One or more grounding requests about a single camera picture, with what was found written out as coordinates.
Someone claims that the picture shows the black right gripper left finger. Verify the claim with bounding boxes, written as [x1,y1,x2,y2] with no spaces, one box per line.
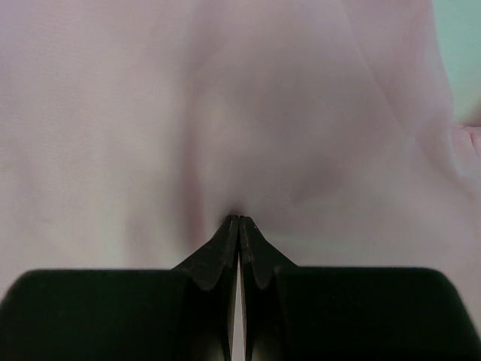
[174,216,239,360]

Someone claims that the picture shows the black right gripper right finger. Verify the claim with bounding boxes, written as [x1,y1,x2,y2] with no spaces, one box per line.
[238,216,297,360]

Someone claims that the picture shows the pink t shirt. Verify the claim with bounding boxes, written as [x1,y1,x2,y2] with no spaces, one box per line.
[0,0,481,272]

